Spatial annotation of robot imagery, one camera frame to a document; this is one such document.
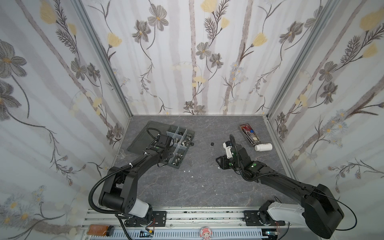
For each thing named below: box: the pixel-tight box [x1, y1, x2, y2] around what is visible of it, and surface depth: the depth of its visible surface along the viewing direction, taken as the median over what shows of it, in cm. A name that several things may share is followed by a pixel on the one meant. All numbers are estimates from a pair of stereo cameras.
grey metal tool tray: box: [239, 123, 262, 146], surface depth 110 cm
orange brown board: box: [87, 224, 110, 236], surface depth 69 cm
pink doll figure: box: [199, 226, 213, 240], surface depth 69 cm
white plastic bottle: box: [254, 143, 273, 152], surface depth 100 cm
